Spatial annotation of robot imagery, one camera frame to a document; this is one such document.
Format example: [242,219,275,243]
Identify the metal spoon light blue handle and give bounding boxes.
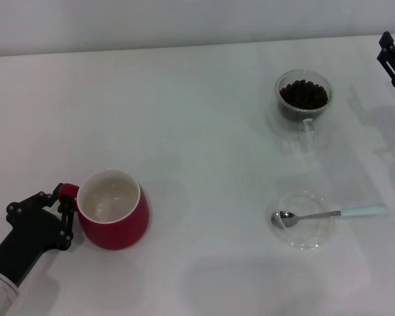
[270,202,390,228]

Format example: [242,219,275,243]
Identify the coffee beans heap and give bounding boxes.
[278,78,329,122]

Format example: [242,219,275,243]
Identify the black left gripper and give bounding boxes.
[0,182,76,287]

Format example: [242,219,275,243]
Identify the clear glass cup with handle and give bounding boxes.
[275,68,333,154]

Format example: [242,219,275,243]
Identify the clear glass saucer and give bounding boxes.
[270,190,336,251]

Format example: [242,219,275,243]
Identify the red ceramic mug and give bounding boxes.
[57,169,151,251]

